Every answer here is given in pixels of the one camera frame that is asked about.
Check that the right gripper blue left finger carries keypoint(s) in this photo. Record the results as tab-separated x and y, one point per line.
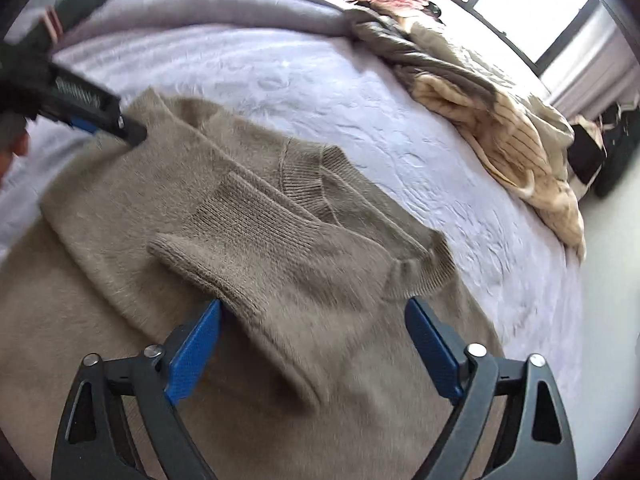
94	439

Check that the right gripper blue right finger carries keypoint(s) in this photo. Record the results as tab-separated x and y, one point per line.
533	440

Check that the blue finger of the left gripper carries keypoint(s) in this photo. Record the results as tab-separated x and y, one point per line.
131	131
84	125

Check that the brown knit sweater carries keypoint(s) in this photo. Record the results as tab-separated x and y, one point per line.
314	375

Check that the person's left hand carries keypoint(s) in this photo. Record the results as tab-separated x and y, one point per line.
14	141

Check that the lavender embossed bed blanket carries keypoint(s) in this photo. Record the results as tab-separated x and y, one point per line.
289	66

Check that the grey garment in pile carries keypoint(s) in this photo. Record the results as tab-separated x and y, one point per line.
383	37

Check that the black bag on floor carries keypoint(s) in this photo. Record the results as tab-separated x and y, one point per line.
602	150

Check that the cream striped quilted garment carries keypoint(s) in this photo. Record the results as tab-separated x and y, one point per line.
520	140

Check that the purple pleated curtain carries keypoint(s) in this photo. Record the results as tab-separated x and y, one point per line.
596	69

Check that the black camera box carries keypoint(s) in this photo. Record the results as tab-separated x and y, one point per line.
57	20

